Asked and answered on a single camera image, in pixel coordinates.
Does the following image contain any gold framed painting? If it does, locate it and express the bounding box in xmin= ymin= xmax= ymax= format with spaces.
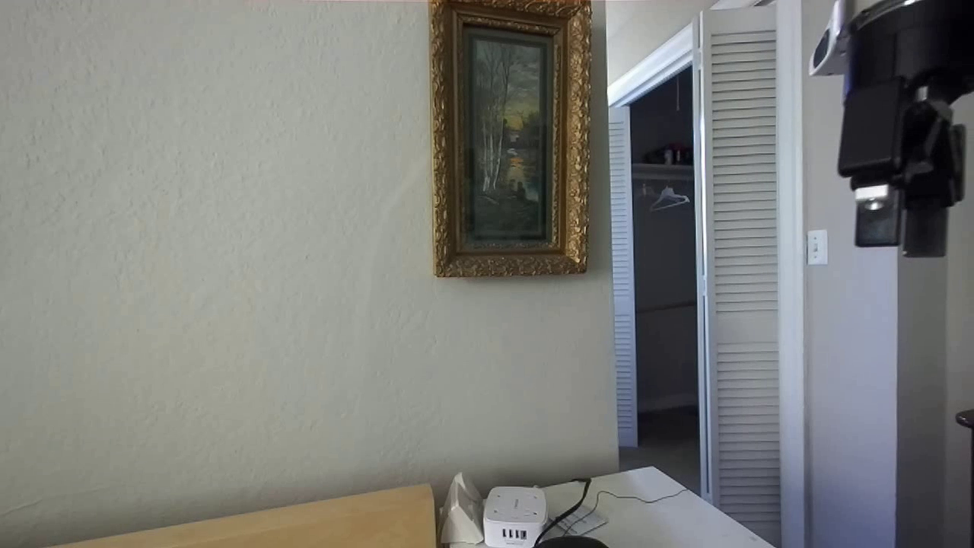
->
xmin=427 ymin=0 xmax=596 ymax=280

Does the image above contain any thin black cable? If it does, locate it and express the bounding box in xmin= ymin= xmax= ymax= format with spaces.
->
xmin=533 ymin=476 xmax=689 ymax=546

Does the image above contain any black round button device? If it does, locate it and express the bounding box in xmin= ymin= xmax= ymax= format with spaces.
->
xmin=533 ymin=533 xmax=613 ymax=548

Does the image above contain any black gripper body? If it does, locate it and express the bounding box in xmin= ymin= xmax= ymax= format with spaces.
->
xmin=834 ymin=0 xmax=974 ymax=210

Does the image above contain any white nightstand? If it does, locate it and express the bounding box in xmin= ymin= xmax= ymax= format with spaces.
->
xmin=527 ymin=462 xmax=776 ymax=548

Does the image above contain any white cube device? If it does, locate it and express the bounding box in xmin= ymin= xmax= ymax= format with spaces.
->
xmin=481 ymin=484 xmax=552 ymax=548

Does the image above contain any white light switch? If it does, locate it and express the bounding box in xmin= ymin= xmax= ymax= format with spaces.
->
xmin=804 ymin=224 xmax=831 ymax=270

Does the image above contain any white louvered door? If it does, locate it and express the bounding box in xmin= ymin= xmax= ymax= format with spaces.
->
xmin=698 ymin=3 xmax=809 ymax=548

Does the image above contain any wooden headboard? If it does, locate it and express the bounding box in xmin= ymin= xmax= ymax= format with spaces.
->
xmin=55 ymin=480 xmax=443 ymax=548

